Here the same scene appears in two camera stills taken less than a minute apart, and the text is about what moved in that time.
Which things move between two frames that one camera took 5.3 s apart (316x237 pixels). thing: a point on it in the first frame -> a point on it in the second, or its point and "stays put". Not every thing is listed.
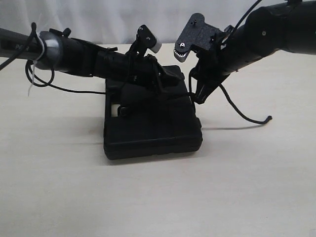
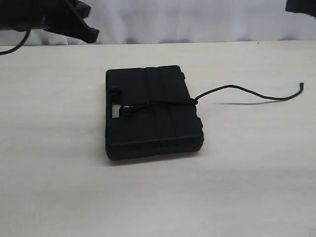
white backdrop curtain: (118, 21) stays put
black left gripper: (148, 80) -> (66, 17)
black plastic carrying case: (167, 124) stays put
